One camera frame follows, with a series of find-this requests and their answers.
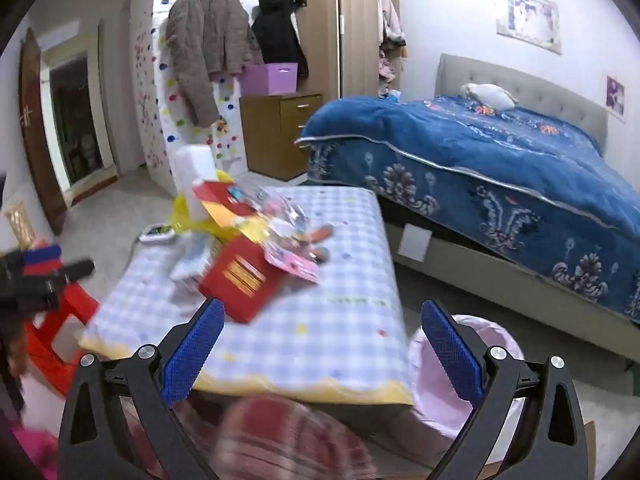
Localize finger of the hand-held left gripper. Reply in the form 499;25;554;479
47;258;97;286
17;245;63;277

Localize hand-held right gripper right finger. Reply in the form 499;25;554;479
420;299;586;480

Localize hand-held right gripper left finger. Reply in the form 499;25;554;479
59;299;226;480

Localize pink-lined trash bin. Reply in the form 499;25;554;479
407;314;526;436

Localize red carton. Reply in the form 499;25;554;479
197;237;288;325

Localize red plastic stool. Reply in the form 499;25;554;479
22;280;103;398

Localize white electronic device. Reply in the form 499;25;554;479
137;223;176;246

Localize white paper tag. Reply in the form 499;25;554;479
398;224;432;262

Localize yellow plastic bag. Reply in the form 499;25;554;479
167;170;236;237

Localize person's plaid pants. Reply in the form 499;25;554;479
170;395;381;480

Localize brown wooden door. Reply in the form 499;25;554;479
19;27;68;236

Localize pink printed packet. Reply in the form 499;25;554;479
262;239;321;286

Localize blue checked tablecloth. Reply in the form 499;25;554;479
80;186;416;406

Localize pink cloth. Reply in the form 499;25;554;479
10;425;61;480

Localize red and yellow packet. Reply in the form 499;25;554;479
192;179;261;227

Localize pile of snack packets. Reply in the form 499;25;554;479
250;187;336;251

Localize blue patterned blanket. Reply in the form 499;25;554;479
295;96;640;323

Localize white dotted cabinet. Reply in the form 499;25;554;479
135;10;246;191

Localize wooden drawer cabinet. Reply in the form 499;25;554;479
239;92;325;182

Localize grey plush toy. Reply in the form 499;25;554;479
165;0;263;128

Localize purple storage box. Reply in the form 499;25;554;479
241;62;300;96

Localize grey upholstered bed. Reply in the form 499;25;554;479
385;53;640;361

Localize black coat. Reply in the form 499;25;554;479
251;0;309;78

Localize hanging pink clothes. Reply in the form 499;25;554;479
377;0;407;98

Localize wooden wardrobe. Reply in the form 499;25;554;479
275;0;401;101

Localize gold patterned frame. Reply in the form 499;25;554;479
4;200;36;248

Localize small wall poster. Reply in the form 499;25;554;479
606;76;626;118

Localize large wall poster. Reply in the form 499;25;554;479
494;0;562;55

